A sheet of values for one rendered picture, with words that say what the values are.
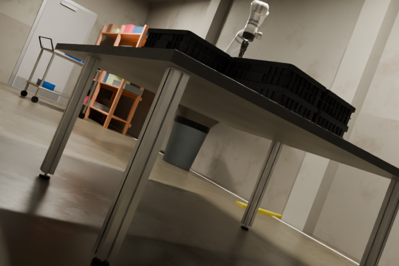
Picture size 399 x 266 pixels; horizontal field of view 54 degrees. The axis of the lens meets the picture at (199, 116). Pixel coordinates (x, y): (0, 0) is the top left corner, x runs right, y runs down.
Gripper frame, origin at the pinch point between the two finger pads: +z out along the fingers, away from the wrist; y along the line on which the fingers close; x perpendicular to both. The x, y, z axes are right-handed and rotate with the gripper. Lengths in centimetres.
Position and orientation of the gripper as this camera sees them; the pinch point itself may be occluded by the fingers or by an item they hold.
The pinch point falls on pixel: (240, 56)
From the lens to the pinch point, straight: 233.0
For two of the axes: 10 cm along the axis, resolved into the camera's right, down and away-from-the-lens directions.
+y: -0.7, -0.8, -9.9
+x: 9.3, 3.6, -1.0
